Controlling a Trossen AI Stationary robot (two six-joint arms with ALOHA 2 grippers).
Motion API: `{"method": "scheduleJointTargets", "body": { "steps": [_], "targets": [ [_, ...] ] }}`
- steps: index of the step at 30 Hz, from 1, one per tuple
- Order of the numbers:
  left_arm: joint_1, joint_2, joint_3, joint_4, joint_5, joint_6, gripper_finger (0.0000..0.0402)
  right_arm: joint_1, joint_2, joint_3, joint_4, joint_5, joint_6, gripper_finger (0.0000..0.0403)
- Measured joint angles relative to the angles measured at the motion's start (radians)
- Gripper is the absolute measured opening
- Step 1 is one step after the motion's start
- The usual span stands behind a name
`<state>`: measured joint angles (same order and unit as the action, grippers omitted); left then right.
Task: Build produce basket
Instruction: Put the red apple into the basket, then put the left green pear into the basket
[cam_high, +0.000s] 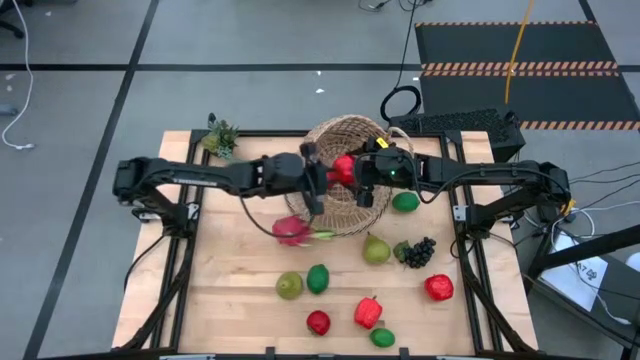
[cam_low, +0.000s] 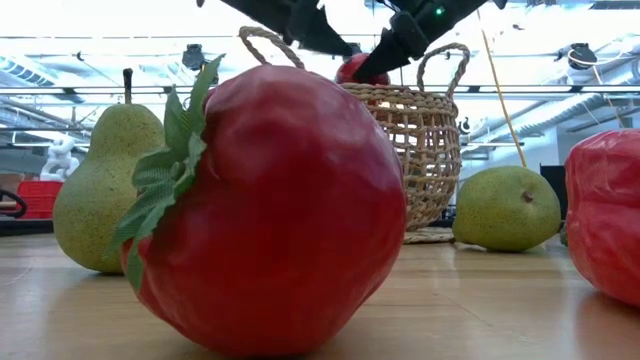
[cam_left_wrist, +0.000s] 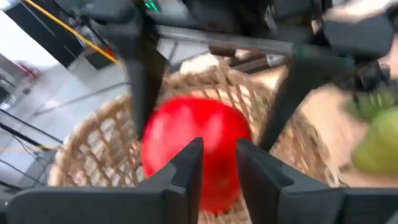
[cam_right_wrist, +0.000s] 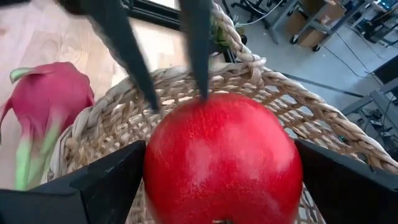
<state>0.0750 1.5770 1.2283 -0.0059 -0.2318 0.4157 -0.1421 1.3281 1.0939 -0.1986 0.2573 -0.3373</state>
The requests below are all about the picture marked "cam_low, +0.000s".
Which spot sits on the black metal table frame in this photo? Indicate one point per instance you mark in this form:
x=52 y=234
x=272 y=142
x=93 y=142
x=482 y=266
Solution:
x=25 y=227

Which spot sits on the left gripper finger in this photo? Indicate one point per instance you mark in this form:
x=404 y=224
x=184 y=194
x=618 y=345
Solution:
x=315 y=30

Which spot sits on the large red strawberry toy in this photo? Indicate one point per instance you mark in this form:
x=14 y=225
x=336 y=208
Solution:
x=280 y=200

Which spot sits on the red storage bin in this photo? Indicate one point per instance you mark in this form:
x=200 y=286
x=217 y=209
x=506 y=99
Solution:
x=40 y=210
x=40 y=190

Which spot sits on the green pear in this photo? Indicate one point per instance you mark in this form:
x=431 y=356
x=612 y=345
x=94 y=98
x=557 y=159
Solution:
x=100 y=200
x=505 y=210

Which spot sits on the round woven mat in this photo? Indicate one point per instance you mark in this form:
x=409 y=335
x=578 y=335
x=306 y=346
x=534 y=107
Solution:
x=430 y=236

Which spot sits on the dark grapes with leaf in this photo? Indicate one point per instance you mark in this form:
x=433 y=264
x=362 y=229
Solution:
x=563 y=237

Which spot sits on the red pomegranate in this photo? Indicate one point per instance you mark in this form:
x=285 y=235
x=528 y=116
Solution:
x=350 y=72

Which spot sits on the red bell pepper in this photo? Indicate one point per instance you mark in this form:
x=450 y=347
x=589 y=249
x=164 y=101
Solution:
x=607 y=215

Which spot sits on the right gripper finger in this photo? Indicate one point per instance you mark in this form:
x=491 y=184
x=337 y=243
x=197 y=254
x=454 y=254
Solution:
x=400 y=45

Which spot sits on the long horizontal light bar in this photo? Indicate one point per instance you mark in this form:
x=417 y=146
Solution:
x=525 y=90

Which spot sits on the woven wicker basket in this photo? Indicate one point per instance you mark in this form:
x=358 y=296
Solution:
x=415 y=100

